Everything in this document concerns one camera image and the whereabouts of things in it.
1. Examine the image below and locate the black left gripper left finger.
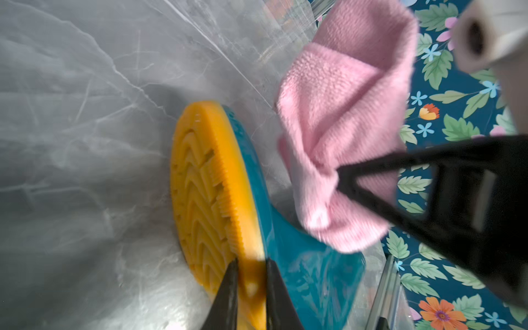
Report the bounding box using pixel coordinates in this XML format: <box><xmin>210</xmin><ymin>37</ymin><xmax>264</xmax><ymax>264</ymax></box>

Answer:
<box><xmin>201</xmin><ymin>259</ymin><xmax>239</xmax><ymax>330</ymax></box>

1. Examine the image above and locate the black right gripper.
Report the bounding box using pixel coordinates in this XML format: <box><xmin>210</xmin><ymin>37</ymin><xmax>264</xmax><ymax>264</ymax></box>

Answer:
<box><xmin>338</xmin><ymin>135</ymin><xmax>527</xmax><ymax>307</ymax></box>

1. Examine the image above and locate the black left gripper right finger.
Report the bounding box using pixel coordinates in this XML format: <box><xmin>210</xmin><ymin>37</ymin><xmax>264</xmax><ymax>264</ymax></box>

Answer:
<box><xmin>266</xmin><ymin>258</ymin><xmax>304</xmax><ymax>330</ymax></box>

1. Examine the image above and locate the pink microfiber cloth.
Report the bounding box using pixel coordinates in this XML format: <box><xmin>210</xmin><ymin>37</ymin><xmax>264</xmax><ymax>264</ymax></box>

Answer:
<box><xmin>276</xmin><ymin>1</ymin><xmax>419</xmax><ymax>254</ymax></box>

